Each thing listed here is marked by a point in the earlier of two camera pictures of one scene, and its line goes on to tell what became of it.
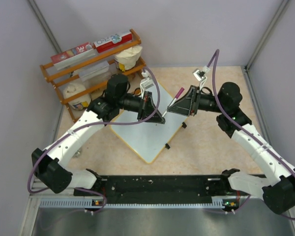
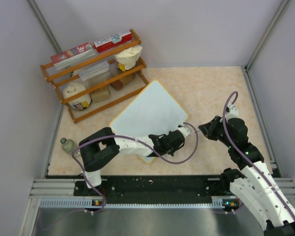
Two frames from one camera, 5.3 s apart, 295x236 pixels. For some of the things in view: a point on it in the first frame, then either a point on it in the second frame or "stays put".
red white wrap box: [114, 42] stays put
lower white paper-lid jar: [79, 105] stays put
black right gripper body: [195, 100] -> [219, 132]
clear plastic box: [99, 71] stays put
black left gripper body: [146, 99] -> [170, 150]
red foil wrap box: [73, 56] stays put
